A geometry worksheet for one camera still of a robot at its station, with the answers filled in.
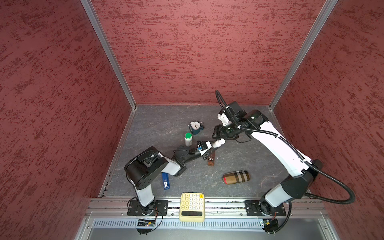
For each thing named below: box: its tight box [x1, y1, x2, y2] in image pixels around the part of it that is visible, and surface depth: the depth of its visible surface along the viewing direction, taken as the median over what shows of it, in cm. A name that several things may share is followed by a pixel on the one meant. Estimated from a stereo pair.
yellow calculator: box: [179, 192, 206, 223], surface depth 74 cm
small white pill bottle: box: [212, 138, 226, 148], surface depth 76 cm
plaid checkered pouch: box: [222, 170, 251, 185], surface depth 83 cm
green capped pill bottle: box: [184, 132, 193, 147], surface depth 94 cm
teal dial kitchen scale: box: [188, 121, 205, 135], surface depth 105 cm
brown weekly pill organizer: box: [207, 147, 216, 167], surface depth 93 cm
